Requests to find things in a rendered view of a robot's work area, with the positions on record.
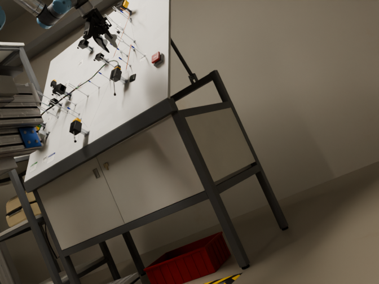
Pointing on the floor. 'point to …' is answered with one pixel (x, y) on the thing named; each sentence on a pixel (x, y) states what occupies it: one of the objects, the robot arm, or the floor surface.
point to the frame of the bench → (211, 192)
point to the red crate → (189, 261)
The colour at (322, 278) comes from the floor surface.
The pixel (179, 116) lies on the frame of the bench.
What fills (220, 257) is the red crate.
